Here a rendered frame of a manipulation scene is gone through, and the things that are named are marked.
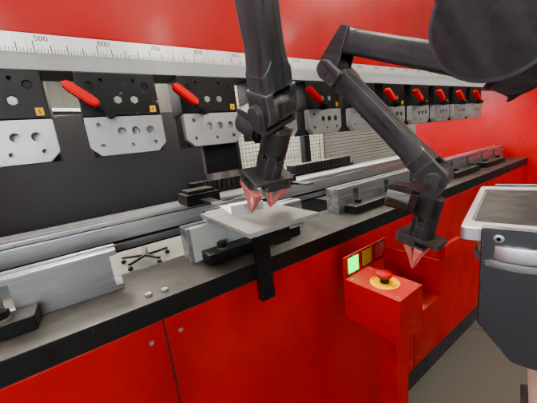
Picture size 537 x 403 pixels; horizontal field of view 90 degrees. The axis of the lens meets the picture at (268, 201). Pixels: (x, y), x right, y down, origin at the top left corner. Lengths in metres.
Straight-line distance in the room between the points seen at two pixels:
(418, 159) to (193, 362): 0.69
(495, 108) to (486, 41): 2.33
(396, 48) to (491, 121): 1.90
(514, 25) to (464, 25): 0.03
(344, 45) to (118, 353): 0.84
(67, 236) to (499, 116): 2.57
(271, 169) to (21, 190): 0.91
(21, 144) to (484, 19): 0.67
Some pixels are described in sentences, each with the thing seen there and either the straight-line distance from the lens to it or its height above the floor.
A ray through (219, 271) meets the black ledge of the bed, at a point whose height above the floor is 0.88.
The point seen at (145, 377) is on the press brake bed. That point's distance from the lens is 0.71.
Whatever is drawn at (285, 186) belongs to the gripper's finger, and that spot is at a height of 1.06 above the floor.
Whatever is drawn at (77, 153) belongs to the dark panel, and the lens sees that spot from 1.21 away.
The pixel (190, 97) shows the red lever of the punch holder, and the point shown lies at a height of 1.28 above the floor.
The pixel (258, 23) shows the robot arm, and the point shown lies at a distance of 0.44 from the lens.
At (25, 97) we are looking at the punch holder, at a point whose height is 1.29.
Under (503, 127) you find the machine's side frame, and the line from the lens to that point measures 2.56.
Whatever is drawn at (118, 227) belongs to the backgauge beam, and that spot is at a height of 0.96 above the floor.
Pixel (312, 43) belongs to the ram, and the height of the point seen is 1.45.
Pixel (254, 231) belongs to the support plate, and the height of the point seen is 1.00.
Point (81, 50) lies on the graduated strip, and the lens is 0.71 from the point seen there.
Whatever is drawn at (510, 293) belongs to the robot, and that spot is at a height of 0.97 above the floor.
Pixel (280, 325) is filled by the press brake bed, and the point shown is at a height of 0.67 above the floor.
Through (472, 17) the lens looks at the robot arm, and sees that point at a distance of 0.25.
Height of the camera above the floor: 1.16
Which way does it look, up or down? 12 degrees down
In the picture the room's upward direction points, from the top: 7 degrees counter-clockwise
